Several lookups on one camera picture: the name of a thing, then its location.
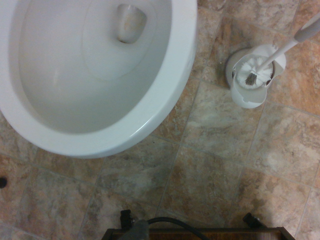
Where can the white toilet brush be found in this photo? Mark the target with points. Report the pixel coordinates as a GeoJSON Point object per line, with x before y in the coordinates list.
{"type": "Point", "coordinates": [252, 72]}

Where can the white toilet brush holder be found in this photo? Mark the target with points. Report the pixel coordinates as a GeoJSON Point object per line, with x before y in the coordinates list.
{"type": "Point", "coordinates": [247, 97]}

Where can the white toilet bowl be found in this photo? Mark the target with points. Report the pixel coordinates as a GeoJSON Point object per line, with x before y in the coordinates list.
{"type": "Point", "coordinates": [75, 75]}

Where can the black table caster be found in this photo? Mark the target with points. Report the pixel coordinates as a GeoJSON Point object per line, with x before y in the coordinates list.
{"type": "Point", "coordinates": [250, 219]}
{"type": "Point", "coordinates": [125, 218]}

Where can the wooden table top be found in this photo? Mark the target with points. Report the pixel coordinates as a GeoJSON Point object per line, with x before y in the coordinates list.
{"type": "Point", "coordinates": [200, 236]}

